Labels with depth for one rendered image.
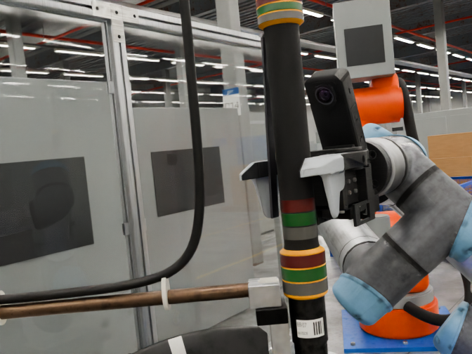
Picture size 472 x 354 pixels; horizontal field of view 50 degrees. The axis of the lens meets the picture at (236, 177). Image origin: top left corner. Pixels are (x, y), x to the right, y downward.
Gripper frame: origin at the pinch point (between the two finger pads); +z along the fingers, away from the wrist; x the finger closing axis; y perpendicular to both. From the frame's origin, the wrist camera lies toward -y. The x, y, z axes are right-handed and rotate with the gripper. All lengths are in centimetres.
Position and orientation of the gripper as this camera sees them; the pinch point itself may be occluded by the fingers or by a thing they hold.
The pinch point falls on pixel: (276, 166)
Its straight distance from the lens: 46.7
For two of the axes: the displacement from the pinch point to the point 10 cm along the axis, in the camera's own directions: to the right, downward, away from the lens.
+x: -8.0, 0.5, 6.0
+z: -5.9, 1.0, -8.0
